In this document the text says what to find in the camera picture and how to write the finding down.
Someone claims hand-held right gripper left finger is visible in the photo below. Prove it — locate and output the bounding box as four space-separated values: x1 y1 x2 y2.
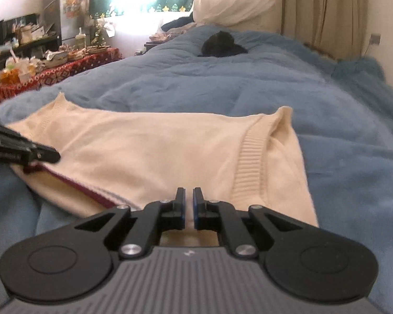
75 187 187 259

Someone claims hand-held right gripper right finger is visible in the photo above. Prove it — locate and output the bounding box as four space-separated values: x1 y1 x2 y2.
193 187 304 260

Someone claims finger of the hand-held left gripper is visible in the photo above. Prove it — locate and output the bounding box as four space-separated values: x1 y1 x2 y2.
0 119 60 164

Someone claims cream knit vest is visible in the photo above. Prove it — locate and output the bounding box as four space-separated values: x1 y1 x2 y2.
5 92 319 247

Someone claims pile of clothes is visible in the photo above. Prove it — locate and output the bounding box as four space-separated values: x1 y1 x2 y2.
151 13 199 44

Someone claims clutter of packets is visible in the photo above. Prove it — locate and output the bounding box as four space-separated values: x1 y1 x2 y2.
0 44 112 84

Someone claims red patterned tablecloth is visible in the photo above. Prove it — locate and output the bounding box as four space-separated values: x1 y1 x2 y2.
0 47 123 105

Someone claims plastic cup with straw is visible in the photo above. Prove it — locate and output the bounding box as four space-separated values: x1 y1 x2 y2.
74 28 87 50

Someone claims black cluttered shelf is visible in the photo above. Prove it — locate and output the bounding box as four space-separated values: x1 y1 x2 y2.
0 14 63 72

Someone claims blue fleece blanket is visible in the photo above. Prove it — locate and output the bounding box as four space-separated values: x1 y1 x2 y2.
0 25 393 303

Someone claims white flower bouquet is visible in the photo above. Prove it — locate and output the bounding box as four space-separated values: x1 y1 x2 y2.
91 13 117 48

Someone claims small grey refrigerator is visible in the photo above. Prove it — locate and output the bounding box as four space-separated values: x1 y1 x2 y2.
42 0 90 44

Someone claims dark wooden nightstand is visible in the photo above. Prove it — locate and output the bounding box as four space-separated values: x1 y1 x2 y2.
143 41 166 54

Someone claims black cloth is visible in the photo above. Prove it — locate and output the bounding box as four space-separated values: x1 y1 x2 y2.
198 30 249 58

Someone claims beige curtain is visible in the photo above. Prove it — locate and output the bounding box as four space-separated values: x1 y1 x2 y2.
281 0 371 62

